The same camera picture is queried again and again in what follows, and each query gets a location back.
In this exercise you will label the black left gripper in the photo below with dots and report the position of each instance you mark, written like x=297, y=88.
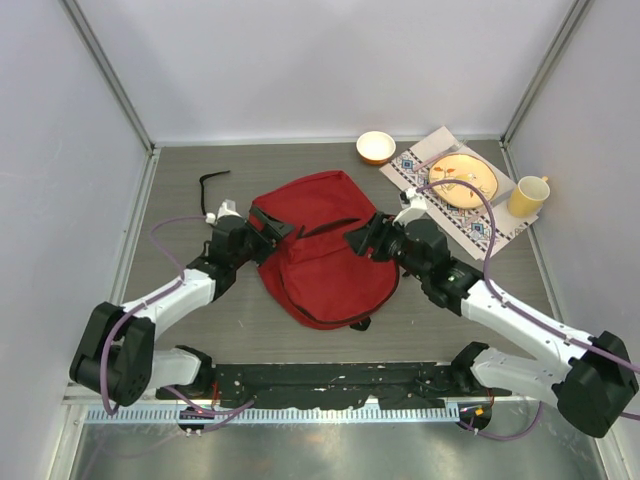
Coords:
x=272, y=232

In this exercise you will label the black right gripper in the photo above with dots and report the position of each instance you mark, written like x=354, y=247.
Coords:
x=379, y=228

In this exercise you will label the red student backpack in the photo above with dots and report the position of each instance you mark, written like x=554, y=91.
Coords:
x=314, y=275

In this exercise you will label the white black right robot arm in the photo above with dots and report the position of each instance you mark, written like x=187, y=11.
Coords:
x=589, y=379

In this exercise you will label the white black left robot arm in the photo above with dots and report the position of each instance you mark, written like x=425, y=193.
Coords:
x=117, y=357

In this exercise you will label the white orange bowl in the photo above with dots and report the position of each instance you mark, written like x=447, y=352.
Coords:
x=375, y=147

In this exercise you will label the yellow bird plate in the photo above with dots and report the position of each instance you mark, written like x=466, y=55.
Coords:
x=462, y=181

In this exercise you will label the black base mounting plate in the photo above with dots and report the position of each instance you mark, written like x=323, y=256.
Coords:
x=399, y=385

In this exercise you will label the yellow mug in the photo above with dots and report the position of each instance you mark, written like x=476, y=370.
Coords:
x=528, y=196

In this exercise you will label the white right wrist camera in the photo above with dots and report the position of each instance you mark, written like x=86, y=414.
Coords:
x=414, y=206

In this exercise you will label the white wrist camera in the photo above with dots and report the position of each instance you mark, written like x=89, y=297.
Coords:
x=414, y=206
x=226, y=209

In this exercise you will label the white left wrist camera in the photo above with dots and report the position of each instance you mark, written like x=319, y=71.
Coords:
x=226, y=209

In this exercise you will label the pink handled fork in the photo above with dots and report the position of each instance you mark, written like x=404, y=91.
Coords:
x=456, y=146

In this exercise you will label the pink handled knife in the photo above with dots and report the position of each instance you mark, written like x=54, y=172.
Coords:
x=493, y=203

